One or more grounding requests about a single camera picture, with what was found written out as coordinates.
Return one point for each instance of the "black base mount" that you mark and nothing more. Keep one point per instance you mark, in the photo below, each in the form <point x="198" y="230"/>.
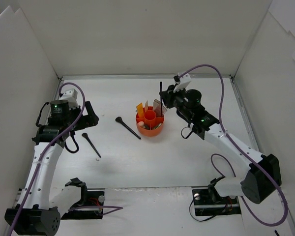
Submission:
<point x="207" y="204"/>
<point x="89" y="198"/>

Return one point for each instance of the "orange sunscreen tube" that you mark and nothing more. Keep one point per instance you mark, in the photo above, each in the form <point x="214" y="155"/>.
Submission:
<point x="140" y="110"/>

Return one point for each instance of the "brown eyeshadow palette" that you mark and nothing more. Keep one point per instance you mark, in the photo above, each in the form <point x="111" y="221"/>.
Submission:
<point x="164" y="110"/>

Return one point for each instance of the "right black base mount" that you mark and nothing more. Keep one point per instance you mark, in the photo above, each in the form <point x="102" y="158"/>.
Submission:
<point x="207" y="204"/>

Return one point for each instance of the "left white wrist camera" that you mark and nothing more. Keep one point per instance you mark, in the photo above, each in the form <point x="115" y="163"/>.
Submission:
<point x="70" y="96"/>

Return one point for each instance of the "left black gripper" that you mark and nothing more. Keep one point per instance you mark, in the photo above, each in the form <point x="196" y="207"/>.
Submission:
<point x="87" y="115"/>

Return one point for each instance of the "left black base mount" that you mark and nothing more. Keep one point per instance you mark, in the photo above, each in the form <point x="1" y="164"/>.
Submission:
<point x="89" y="198"/>

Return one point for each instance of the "small black makeup brush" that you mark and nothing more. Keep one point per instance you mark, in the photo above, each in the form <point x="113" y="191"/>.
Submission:
<point x="85" y="135"/>

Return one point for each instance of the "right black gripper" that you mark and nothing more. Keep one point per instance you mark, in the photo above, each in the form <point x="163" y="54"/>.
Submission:
<point x="169" y="97"/>

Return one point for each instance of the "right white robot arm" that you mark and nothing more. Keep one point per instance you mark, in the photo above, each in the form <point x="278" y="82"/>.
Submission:
<point x="262" y="172"/>

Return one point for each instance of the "beige makeup sponge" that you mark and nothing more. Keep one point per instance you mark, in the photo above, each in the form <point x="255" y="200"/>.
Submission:
<point x="141" y="123"/>

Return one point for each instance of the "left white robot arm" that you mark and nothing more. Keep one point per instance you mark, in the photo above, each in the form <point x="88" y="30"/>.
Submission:
<point x="35" y="214"/>

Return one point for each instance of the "orange round organizer container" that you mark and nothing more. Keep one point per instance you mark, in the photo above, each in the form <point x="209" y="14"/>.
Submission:
<point x="152" y="120"/>

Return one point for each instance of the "large black makeup brush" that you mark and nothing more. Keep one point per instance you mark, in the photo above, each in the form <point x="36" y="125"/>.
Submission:
<point x="119" y="120"/>

